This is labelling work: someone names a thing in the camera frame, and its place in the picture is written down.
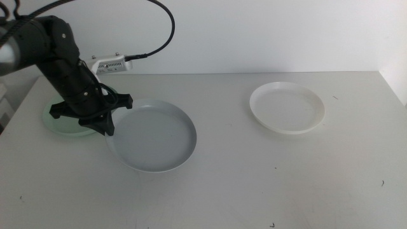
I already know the white side furniture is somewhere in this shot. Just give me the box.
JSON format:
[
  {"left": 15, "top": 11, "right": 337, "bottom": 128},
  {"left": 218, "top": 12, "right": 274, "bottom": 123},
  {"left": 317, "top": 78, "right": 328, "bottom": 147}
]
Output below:
[{"left": 0, "top": 83, "right": 15, "bottom": 128}]

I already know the white shallow bowl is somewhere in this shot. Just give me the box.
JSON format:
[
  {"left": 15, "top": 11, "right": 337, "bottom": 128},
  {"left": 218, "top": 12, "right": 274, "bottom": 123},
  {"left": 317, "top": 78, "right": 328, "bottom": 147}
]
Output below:
[{"left": 249, "top": 81, "right": 326, "bottom": 135}]

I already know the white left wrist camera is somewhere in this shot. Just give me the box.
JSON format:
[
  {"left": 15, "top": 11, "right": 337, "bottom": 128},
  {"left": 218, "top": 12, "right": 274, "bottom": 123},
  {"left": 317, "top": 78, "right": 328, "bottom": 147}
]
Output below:
[{"left": 85, "top": 53, "right": 134, "bottom": 76}]

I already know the pale green shallow bowl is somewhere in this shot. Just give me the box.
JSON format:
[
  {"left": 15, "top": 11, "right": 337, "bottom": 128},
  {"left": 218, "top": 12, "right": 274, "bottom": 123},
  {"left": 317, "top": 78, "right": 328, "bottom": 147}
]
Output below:
[{"left": 42, "top": 86, "right": 119, "bottom": 138}]

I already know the black left camera cable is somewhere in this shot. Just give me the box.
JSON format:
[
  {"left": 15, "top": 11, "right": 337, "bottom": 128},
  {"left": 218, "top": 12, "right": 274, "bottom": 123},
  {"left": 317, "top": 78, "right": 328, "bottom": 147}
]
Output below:
[{"left": 0, "top": 0, "right": 176, "bottom": 63}]

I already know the grey shallow bowl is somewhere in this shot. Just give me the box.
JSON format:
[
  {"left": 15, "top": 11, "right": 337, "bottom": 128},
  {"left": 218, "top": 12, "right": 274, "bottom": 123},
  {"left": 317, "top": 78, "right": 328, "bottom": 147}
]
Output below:
[{"left": 104, "top": 98, "right": 198, "bottom": 174}]

